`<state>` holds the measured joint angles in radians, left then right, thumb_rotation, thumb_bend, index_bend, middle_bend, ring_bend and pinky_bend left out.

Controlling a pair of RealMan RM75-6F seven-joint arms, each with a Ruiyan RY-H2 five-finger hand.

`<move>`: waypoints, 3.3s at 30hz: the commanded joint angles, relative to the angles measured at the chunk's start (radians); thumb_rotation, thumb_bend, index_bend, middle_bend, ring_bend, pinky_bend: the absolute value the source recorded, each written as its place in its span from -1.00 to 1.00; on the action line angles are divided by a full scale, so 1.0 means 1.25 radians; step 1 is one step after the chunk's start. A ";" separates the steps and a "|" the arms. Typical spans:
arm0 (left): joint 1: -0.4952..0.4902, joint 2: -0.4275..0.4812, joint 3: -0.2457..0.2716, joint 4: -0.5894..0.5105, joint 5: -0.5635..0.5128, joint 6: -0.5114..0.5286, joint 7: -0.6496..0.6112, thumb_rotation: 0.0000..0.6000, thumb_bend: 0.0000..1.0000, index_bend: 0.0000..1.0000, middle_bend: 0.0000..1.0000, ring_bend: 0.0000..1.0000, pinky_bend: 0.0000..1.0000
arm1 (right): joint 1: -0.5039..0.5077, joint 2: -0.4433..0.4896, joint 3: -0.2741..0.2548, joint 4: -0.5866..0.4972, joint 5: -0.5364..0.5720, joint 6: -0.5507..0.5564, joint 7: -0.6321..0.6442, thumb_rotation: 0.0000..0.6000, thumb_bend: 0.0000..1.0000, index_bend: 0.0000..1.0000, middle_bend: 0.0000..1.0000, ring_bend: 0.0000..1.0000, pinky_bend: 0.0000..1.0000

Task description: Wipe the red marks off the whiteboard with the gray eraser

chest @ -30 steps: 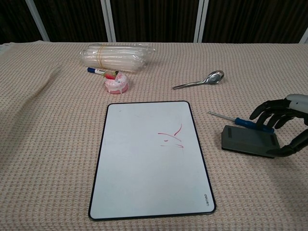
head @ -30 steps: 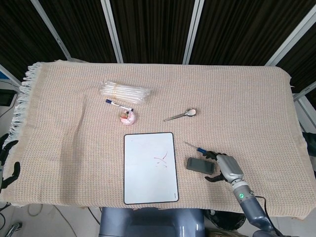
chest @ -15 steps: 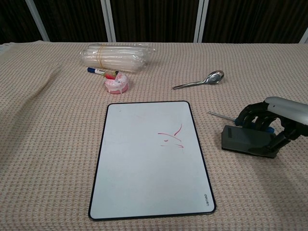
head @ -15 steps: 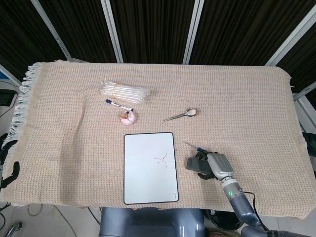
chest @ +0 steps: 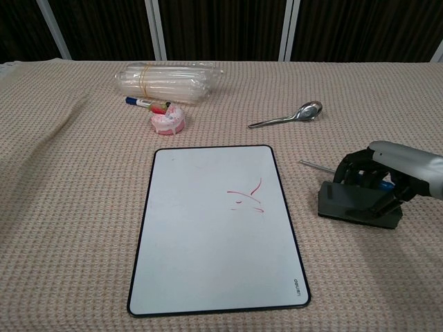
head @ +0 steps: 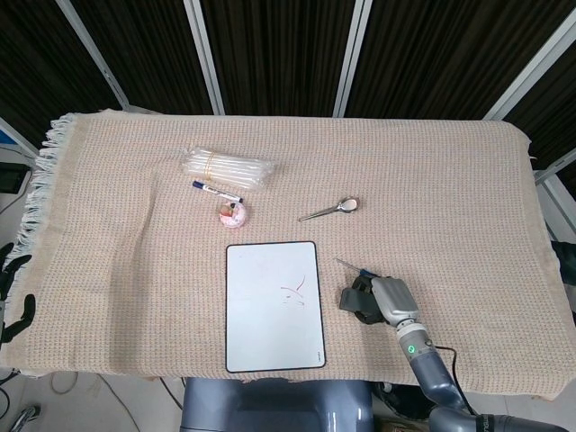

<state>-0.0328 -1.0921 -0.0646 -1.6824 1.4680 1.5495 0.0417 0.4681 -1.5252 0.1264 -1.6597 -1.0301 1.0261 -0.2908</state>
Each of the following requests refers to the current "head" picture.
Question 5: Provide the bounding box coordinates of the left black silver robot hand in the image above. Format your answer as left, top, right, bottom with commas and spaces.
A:
0, 242, 37, 346

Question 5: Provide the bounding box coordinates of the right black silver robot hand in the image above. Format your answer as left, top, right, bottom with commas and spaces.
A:
350, 274, 419, 326

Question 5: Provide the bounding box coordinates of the grey board eraser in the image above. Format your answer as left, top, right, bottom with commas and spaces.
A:
339, 286, 362, 313

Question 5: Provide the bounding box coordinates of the black round object under table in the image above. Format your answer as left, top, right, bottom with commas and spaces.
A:
377, 382, 434, 419

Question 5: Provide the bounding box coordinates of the black box device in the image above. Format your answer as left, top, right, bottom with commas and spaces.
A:
0, 162, 29, 195

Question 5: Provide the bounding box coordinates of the metal spoon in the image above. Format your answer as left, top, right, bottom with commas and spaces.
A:
298, 196, 361, 222

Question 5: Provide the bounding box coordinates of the white board with black rim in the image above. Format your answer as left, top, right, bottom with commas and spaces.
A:
224, 240, 327, 374

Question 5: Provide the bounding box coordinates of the beige waffle weave tablecloth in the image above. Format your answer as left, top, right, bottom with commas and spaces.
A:
0, 111, 566, 404

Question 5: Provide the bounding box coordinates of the blue grey robot torso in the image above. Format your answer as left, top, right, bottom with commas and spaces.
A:
179, 376, 374, 432

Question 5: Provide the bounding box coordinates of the bundle of clear wrapped straws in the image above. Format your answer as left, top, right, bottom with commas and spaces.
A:
181, 144, 275, 194

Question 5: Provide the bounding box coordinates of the blue white marker pen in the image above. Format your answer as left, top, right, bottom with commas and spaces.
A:
192, 180, 245, 203

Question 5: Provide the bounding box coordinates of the blue handled small screwdriver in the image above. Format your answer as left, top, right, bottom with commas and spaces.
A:
333, 257, 375, 279

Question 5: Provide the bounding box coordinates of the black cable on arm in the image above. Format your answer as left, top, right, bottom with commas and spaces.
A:
430, 344, 476, 418

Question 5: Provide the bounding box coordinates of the aluminium frame post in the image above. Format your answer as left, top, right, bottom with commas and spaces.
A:
332, 0, 374, 119
183, 0, 225, 116
483, 20, 576, 122
56, 0, 134, 112

